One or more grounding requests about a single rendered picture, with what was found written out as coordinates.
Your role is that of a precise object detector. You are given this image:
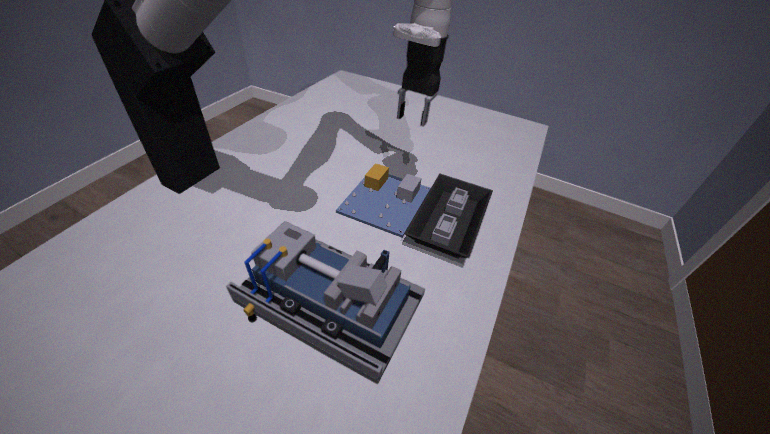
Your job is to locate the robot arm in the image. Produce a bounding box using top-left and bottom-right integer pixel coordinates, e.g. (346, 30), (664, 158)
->
(132, 0), (452, 53)

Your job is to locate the yellow brass block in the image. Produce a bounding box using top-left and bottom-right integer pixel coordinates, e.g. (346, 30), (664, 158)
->
(365, 163), (389, 191)

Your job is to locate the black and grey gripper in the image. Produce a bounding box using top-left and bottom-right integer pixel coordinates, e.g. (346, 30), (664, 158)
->
(393, 3), (451, 127)

